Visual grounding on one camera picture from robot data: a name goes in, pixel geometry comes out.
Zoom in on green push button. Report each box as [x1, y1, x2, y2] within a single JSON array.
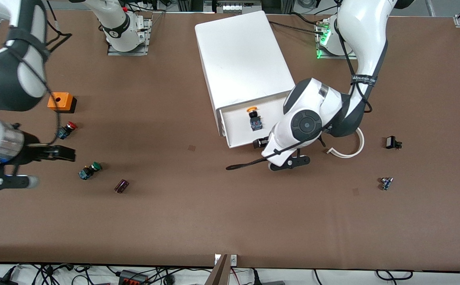
[[78, 161, 102, 181]]

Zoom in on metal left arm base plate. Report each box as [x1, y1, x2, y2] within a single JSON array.
[[316, 20, 358, 60]]

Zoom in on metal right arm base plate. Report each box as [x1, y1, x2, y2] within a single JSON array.
[[107, 17, 152, 56]]

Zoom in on white plastic drawer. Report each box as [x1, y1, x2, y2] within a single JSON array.
[[218, 91, 296, 149]]

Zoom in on red push button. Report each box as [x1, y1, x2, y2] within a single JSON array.
[[55, 122, 78, 140]]

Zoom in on small metal bracket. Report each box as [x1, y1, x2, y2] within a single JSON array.
[[214, 254, 238, 266]]

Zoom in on white terminal block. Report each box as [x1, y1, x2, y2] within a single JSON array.
[[213, 0, 263, 15]]

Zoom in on orange box with hole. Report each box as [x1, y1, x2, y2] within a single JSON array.
[[48, 92, 77, 114]]

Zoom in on white curved plastic piece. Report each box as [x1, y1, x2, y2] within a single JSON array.
[[324, 127, 365, 159]]

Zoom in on black cable behind cabinet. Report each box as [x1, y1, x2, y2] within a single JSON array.
[[269, 12, 326, 36]]

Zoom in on black orange power strip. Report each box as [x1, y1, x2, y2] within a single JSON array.
[[119, 270, 149, 285]]

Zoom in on white drawer cabinet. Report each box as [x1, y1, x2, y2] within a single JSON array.
[[195, 11, 297, 137]]

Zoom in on yellow push button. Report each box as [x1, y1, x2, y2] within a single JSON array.
[[247, 106, 264, 133]]

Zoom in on black looped floor cable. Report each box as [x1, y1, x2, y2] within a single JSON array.
[[376, 270, 414, 281]]

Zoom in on brown wooden beam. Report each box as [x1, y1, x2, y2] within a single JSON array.
[[205, 255, 229, 285]]

